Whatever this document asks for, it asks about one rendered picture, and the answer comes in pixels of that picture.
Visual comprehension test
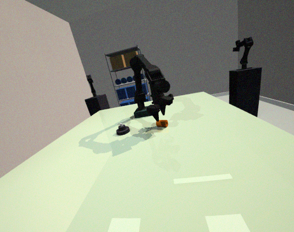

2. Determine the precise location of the orange cylindrical knob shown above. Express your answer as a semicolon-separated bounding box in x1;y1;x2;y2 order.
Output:
156;120;168;127

